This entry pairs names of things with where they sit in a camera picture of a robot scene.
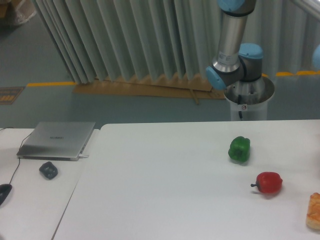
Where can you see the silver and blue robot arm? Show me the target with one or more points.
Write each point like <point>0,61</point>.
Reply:
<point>237,47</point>

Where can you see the green bell pepper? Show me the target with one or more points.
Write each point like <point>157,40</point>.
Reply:
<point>239,149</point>

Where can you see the red bell pepper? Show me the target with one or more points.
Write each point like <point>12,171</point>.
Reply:
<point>268,182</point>

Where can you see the grey folding partition screen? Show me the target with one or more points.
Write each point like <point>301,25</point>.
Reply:
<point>153,38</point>

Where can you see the silver laptop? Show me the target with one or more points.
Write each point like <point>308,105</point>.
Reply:
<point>57,141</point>

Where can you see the dark grey small controller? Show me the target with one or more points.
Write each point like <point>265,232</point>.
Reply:
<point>49,170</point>

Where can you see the black computer mouse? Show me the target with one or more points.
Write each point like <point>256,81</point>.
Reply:
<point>5,190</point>

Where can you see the clear plastic bag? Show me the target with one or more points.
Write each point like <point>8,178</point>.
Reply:
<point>22,12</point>

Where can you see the toast slice with topping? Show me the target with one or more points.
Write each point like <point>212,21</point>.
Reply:
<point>313,212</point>

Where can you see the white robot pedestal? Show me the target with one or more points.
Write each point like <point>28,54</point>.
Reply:
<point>248,101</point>

